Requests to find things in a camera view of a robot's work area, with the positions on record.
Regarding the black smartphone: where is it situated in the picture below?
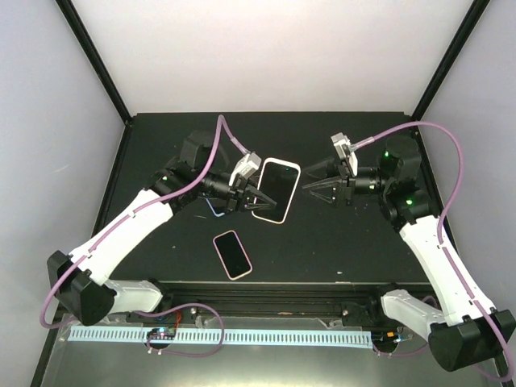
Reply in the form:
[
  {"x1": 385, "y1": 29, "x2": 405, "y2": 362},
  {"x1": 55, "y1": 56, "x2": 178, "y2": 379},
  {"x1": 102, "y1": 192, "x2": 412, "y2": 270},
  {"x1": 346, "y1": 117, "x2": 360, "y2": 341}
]
[{"x1": 254, "y1": 160, "x2": 299, "y2": 221}]

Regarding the pink phone case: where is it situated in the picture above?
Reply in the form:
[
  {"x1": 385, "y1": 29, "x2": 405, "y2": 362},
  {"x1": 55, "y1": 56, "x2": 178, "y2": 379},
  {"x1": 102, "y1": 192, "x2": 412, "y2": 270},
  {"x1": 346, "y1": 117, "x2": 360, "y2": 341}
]
[{"x1": 251, "y1": 157, "x2": 302, "y2": 225}]

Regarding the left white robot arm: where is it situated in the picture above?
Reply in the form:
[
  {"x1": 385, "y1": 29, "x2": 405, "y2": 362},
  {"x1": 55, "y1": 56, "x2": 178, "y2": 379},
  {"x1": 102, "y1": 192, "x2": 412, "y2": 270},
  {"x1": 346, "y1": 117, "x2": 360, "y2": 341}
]
[{"x1": 47, "y1": 132, "x2": 276, "y2": 327}]

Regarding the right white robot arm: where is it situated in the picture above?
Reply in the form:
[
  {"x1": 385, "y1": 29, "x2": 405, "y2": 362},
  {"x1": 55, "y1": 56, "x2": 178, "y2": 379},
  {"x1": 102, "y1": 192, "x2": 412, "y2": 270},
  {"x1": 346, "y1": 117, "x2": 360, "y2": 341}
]
[{"x1": 302, "y1": 133, "x2": 515, "y2": 372}]

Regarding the phone in blue case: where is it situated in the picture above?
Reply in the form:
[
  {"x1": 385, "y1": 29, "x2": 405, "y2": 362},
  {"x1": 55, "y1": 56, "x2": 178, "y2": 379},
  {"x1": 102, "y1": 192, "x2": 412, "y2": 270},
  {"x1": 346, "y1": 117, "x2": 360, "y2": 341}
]
[{"x1": 206, "y1": 198, "x2": 225, "y2": 218}]

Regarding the phone in pink case front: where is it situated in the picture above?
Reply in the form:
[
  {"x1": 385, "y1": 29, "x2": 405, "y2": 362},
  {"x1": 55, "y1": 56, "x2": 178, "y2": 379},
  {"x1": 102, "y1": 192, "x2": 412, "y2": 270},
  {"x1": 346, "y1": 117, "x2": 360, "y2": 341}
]
[{"x1": 213, "y1": 231, "x2": 253, "y2": 281}]

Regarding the left controller board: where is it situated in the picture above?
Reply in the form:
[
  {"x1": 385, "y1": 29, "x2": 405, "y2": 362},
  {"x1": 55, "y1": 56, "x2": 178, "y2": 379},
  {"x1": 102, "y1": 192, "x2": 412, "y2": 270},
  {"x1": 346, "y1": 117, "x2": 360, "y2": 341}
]
[{"x1": 146, "y1": 327, "x2": 177, "y2": 341}]

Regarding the controller board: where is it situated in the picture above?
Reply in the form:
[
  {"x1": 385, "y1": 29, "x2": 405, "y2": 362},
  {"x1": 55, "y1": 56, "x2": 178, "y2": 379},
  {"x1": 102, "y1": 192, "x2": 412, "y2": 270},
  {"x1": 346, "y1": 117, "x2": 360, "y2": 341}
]
[
  {"x1": 146, "y1": 327, "x2": 177, "y2": 341},
  {"x1": 371, "y1": 331, "x2": 410, "y2": 344}
]

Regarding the right controller board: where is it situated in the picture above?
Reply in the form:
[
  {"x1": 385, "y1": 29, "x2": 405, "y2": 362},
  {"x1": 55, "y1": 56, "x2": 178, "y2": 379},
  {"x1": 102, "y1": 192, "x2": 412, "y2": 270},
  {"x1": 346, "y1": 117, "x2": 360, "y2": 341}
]
[{"x1": 371, "y1": 331, "x2": 410, "y2": 344}]

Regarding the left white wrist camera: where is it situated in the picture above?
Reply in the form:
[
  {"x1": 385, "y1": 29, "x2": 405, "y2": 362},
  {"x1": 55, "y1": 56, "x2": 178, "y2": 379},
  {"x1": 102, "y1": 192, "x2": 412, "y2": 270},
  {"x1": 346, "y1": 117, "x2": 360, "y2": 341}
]
[{"x1": 229, "y1": 152, "x2": 262, "y2": 186}]

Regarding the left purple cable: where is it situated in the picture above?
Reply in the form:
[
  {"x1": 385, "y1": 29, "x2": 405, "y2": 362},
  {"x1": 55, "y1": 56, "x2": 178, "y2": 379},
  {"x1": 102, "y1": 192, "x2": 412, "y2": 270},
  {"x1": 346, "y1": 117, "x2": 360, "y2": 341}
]
[{"x1": 39, "y1": 114, "x2": 251, "y2": 358}]

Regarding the purple cable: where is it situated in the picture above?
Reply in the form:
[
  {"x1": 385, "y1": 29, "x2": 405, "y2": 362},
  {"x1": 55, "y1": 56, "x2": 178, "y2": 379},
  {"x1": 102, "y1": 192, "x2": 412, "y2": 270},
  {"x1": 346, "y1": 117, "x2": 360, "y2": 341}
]
[
  {"x1": 350, "y1": 120, "x2": 515, "y2": 382},
  {"x1": 39, "y1": 114, "x2": 251, "y2": 358}
]

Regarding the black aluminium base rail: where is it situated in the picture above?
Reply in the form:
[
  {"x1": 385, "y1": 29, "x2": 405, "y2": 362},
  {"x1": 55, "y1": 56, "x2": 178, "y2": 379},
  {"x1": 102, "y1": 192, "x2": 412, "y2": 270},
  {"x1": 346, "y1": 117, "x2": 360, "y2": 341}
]
[{"x1": 76, "y1": 281, "x2": 428, "y2": 323}]

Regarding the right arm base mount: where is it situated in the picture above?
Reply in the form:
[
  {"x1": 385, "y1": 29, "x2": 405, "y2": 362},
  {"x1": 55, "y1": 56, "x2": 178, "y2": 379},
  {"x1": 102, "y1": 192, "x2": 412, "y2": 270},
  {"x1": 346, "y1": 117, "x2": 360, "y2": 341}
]
[{"x1": 340, "y1": 296, "x2": 405, "y2": 328}]

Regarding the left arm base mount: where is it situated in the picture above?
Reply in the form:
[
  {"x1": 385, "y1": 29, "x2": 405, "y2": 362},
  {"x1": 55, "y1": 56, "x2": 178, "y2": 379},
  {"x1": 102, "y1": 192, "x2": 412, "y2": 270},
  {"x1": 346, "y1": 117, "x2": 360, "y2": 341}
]
[{"x1": 123, "y1": 305, "x2": 199, "y2": 325}]

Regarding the light blue slotted cable duct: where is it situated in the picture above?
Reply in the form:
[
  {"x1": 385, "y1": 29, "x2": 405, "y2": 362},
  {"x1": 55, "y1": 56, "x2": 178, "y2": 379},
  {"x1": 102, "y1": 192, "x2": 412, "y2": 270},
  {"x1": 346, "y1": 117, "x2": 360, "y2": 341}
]
[{"x1": 68, "y1": 326, "x2": 372, "y2": 349}]

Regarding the right black frame post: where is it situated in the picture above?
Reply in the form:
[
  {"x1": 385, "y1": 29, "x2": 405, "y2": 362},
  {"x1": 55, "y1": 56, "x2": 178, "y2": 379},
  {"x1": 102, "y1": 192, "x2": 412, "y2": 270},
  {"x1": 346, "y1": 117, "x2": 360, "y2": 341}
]
[{"x1": 411, "y1": 0, "x2": 490, "y2": 120}]

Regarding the black frame post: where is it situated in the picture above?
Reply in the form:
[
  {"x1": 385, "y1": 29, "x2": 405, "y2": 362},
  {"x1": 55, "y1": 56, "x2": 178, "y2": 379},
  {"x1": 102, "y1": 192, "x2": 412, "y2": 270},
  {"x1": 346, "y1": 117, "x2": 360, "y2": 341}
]
[
  {"x1": 411, "y1": 0, "x2": 490, "y2": 120},
  {"x1": 56, "y1": 0, "x2": 132, "y2": 124}
]

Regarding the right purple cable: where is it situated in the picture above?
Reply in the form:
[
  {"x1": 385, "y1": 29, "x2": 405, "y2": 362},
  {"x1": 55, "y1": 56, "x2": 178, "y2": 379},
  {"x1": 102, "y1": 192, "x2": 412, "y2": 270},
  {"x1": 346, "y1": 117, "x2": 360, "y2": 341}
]
[{"x1": 350, "y1": 120, "x2": 515, "y2": 382}]

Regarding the left black frame post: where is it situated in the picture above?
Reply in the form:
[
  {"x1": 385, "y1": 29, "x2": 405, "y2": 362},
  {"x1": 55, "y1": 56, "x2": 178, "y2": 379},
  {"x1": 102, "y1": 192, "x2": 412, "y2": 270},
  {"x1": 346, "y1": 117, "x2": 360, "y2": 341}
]
[{"x1": 56, "y1": 0, "x2": 132, "y2": 124}]

